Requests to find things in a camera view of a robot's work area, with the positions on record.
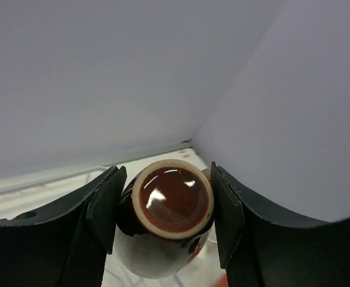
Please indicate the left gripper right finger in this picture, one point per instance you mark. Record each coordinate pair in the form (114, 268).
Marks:
(261, 243)

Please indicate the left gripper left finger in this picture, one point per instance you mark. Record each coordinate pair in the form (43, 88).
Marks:
(65, 242)

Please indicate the dark brown ceramic mug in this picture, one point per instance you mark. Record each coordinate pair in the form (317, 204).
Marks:
(164, 217)

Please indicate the white wire dish rack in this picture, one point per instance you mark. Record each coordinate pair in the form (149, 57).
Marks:
(29, 197)

